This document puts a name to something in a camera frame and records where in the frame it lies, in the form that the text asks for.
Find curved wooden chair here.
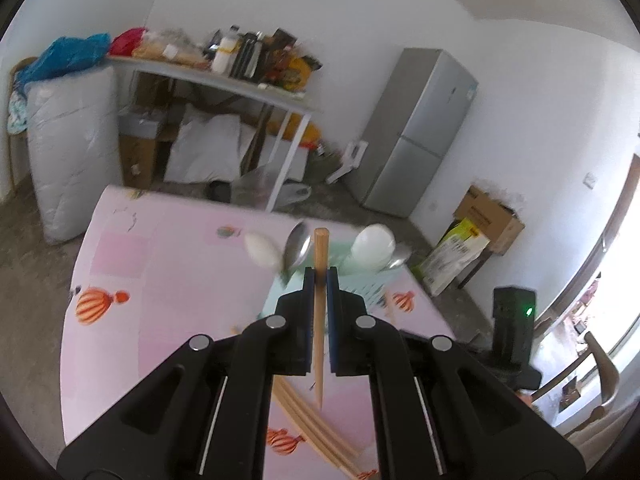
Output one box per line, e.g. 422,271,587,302
530,330,623,441

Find orange snack packets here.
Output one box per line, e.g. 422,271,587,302
260,27,323,92

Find patterned blue cloth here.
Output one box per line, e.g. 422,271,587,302
7,85,31,135

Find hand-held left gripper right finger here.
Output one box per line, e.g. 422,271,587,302
325,266,586,480

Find blue plastic bag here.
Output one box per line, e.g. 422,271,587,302
14,33,111,86

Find wooden chopstick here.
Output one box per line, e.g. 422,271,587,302
313,227,330,409

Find red plastic bag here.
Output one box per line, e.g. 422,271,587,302
109,27,147,57

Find small metal spoon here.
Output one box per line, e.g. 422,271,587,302
382,242,413,271

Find silver fridge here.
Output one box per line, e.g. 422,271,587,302
347,47,478,218

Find white bagged pillow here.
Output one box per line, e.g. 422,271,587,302
164,105,256,183

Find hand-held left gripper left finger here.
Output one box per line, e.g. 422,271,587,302
57,266,317,480

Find black flask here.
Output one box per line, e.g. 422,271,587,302
232,32,265,83

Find bunch of wooden chopsticks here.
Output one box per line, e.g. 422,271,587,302
231,304,401,480

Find white desk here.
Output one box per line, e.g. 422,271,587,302
105,55,318,213

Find tan snack bags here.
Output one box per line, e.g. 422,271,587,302
132,29,211,70

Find large printed cardboard box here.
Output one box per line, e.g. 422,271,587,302
452,185,526,256

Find orange bag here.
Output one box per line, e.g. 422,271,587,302
300,120,323,148

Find large metal spoon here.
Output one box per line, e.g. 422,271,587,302
281,221,313,281

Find white bottle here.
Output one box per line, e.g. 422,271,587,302
211,25,241,77

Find clear plastic bag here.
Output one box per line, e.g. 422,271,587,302
230,165,313,211

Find grey bagged quilt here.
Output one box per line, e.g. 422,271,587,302
26,65,123,246

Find teal star-holed utensil holder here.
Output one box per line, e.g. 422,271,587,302
257,242,418,356

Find yellow-green rice bag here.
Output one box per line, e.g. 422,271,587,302
417,217,491,297

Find white rice paddle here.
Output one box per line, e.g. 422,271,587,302
350,224,397,273

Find white plastic stand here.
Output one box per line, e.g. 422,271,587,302
327,141,368,184

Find pink balloon-print tablecloth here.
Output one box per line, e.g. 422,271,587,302
60,185,456,480

